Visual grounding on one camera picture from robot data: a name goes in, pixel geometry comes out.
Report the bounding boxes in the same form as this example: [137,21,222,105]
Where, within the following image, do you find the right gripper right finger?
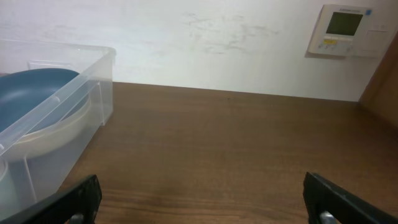
[303,172,397,224]

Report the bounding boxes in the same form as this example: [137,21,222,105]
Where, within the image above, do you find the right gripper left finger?
[1,175,102,224]

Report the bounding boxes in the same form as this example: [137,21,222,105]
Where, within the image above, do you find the cream large bowl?
[2,97,91,161]

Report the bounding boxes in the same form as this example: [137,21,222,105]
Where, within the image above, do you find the clear plastic storage bin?
[1,40,116,219]

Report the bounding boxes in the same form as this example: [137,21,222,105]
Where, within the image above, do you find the dark blue large bowl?
[1,68,88,133]

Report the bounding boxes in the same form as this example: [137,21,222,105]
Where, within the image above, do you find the wooden cabinet edge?
[359,34,397,129]

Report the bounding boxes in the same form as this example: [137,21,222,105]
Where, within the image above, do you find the white wall thermostat panel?
[308,4,391,57]

